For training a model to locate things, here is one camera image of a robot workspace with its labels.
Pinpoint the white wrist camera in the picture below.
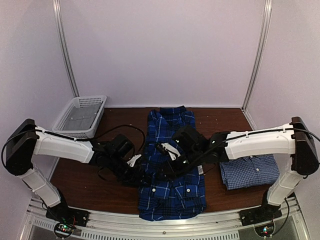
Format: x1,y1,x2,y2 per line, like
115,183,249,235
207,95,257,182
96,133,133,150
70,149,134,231
155,142,181,161
126,154,142,168

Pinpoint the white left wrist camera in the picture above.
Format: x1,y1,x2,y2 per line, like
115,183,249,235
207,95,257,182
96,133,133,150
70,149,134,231
126,154,142,168

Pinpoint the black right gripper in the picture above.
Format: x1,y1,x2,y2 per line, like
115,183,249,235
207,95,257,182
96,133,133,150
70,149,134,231
155,147,204,181

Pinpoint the aluminium corner post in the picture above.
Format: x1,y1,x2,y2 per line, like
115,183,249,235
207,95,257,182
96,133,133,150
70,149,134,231
52,0,80,98
241,0,273,112

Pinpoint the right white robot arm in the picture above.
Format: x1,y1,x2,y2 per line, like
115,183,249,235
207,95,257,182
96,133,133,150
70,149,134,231
156,116,320,221

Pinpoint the right circuit board with leds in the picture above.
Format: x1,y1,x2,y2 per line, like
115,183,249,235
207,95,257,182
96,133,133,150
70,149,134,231
254,223,275,238

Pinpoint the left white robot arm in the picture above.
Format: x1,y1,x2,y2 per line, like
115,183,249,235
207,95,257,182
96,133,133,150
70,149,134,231
0,118,146,222

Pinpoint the left circuit board with leds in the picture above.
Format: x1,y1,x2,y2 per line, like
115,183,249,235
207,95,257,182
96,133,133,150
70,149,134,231
53,222,76,238

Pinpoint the folded blue gingham shirt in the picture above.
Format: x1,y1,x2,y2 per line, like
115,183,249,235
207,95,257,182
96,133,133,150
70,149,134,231
219,154,280,191

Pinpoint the grey folded shirt in basket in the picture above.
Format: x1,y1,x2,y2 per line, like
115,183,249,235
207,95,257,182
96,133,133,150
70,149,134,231
63,104,101,131

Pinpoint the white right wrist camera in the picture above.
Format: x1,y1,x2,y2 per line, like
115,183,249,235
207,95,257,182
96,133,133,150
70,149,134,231
155,142,181,161

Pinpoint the aluminium corner post right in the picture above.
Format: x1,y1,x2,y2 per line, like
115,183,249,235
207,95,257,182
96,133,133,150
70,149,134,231
241,0,273,112

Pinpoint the dark blue plaid shirt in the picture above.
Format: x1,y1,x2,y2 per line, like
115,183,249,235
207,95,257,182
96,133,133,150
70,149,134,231
138,106,207,222

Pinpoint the aluminium corner post left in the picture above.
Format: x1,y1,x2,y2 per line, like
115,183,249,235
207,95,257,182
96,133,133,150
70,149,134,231
52,0,80,98

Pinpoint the aluminium front rail frame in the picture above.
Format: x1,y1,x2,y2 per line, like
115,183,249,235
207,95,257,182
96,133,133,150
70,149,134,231
21,196,311,240

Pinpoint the circuit board with leds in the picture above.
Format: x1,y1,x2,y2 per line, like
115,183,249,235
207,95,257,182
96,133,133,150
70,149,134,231
254,223,275,238
53,222,76,238

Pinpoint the white plastic mesh basket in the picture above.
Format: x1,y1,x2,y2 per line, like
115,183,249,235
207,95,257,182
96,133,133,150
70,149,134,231
52,95,107,139

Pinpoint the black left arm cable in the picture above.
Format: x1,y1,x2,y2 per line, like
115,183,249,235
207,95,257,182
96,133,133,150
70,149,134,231
92,124,146,156

